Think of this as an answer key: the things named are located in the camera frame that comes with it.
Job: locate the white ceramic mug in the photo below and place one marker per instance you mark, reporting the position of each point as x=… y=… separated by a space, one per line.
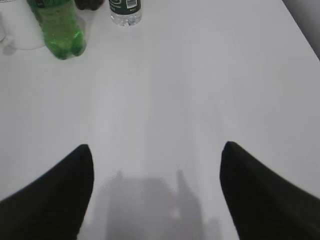
x=19 y=28

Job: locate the clear water bottle green label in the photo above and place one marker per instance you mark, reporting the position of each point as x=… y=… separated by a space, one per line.
x=125 y=13

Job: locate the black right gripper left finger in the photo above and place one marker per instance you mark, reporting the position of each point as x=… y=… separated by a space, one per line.
x=53 y=206

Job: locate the dark cola bottle red label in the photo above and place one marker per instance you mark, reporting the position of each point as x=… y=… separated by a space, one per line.
x=92 y=5

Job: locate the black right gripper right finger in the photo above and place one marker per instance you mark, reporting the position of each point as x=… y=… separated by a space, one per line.
x=262 y=204

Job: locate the green soda bottle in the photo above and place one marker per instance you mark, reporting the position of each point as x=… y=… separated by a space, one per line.
x=61 y=31

